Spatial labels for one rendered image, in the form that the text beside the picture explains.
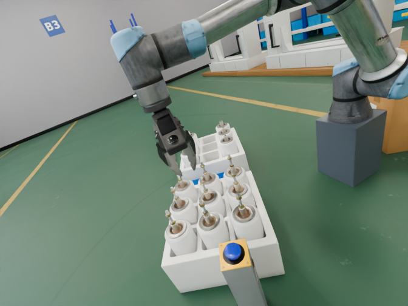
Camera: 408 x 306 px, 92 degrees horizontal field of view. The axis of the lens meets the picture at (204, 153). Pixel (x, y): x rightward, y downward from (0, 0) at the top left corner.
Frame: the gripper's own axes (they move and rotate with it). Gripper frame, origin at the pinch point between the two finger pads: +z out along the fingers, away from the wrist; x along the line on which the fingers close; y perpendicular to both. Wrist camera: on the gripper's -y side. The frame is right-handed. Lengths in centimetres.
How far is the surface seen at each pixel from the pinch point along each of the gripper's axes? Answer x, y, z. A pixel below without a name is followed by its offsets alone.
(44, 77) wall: 252, 612, -85
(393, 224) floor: -59, -15, 47
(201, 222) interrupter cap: 2.5, 1.3, 21.6
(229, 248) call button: -1.8, -17.2, 14.0
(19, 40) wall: 250, 612, -175
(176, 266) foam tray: 16.0, -2.6, 30.4
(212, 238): 1.5, -3.7, 24.9
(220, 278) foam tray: 4.8, -5.9, 42.4
